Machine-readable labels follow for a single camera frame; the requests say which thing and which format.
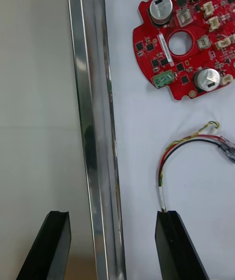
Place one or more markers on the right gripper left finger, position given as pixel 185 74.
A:
pixel 49 248

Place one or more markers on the steel tray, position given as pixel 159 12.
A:
pixel 93 113

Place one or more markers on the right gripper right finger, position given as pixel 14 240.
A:
pixel 176 248

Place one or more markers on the round red circuit board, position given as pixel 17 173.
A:
pixel 181 69

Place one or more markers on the white sheet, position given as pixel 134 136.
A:
pixel 142 157

